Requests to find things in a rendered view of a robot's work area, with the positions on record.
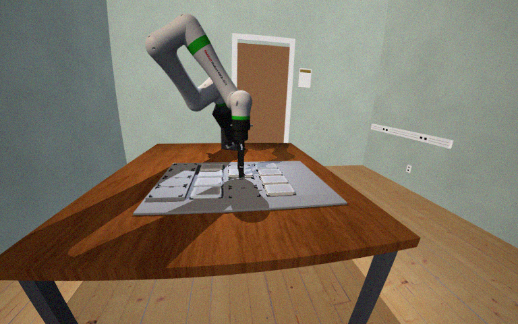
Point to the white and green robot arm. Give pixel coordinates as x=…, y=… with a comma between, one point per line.
x=162, y=46

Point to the beige well plate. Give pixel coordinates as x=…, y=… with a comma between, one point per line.
x=211, y=167

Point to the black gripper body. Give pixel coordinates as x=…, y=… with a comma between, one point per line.
x=240, y=136

